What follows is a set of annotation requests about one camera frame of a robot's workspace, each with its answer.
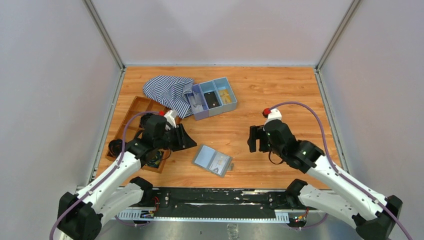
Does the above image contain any striped blue white cloth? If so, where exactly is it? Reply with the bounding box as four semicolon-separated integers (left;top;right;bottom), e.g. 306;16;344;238
142;75;194;119

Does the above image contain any gold card in box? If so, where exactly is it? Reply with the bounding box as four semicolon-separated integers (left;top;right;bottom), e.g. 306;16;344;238
218;88;233;105

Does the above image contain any grey card holder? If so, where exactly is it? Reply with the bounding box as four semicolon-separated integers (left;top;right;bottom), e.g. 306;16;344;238
192;144;233;178

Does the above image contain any blue three-compartment box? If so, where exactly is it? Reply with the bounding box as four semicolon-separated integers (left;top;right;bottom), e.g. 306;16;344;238
185;77;238;121

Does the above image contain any black card in box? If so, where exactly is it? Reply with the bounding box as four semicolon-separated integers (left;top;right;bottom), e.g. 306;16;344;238
203;91;222;109

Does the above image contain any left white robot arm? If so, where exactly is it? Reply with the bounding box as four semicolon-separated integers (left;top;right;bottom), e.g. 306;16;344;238
49;109;197;240

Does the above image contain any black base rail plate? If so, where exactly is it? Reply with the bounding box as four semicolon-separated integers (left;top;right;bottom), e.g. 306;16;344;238
124;187;311;223

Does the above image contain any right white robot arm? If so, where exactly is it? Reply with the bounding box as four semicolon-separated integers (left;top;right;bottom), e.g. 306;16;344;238
247;108;403;240

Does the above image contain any black coiled cable roll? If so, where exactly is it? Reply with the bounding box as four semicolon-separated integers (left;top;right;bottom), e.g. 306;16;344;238
145;152;165;169

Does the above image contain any patterned card in holder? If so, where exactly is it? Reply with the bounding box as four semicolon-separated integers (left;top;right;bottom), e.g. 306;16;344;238
209;157;231;175

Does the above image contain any silver card in box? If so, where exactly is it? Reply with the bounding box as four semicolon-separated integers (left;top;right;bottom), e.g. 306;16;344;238
187;92;206;114

